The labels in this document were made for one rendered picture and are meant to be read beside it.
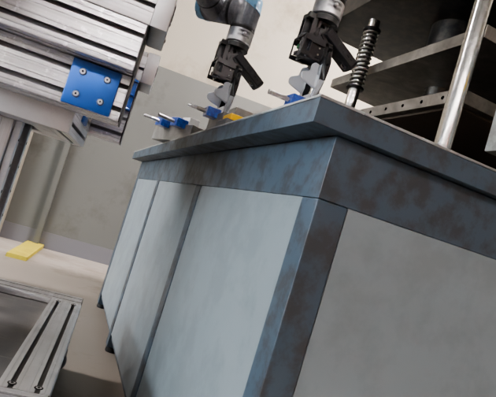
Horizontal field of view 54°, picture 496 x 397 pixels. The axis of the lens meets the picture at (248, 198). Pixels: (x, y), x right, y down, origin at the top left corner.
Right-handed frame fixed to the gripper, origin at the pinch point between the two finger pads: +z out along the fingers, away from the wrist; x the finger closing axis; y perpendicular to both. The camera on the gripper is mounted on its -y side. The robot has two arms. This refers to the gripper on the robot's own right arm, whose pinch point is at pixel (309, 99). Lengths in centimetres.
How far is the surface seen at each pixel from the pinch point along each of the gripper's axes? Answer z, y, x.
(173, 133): 13, 21, -49
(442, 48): -55, -70, -48
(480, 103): -32, -76, -27
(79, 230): 75, 28, -281
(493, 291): 33, -19, 50
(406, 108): -30, -67, -56
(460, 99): -27, -62, -21
